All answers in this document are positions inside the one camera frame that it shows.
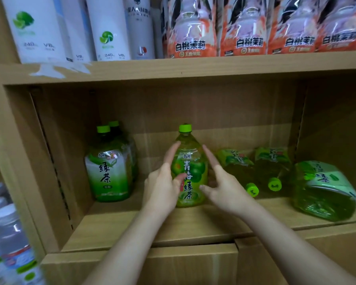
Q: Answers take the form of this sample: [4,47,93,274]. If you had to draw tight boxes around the person's left forearm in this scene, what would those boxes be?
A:
[84,204,176,285]

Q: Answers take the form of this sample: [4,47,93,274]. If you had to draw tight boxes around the person's right forearm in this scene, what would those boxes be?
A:
[240,204,356,285]

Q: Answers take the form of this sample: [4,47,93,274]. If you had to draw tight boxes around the green plum tea bottle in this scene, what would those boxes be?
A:
[216,149,260,198]
[171,124,209,208]
[255,147,293,192]

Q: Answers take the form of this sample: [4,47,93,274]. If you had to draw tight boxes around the person's right hand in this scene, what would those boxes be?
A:
[199,144,256,218]

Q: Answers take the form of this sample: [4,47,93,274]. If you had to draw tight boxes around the torn white sticker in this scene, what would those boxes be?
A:
[29,63,91,79]

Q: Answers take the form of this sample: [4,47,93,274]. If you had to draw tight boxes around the person's left hand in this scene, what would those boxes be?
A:
[142,141,186,216]

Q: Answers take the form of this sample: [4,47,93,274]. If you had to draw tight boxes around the wooden shelf unit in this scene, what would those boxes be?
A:
[0,0,356,285]

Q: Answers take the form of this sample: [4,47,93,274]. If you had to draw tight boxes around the white bottle lime print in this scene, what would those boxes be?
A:
[1,0,67,64]
[86,0,132,61]

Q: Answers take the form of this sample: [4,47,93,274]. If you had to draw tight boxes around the white bottle dark print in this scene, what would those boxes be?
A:
[124,0,156,60]

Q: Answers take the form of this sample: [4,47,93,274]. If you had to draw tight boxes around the orange peach tea bottle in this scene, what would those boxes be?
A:
[316,0,356,52]
[217,0,268,57]
[163,0,218,59]
[267,0,318,55]

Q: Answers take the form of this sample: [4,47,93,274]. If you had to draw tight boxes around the white bottle blue edge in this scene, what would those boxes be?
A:
[59,0,96,62]

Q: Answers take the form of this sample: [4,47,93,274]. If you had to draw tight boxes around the green tea bottle white label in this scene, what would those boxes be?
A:
[84,125,134,203]
[291,161,356,222]
[108,121,139,182]

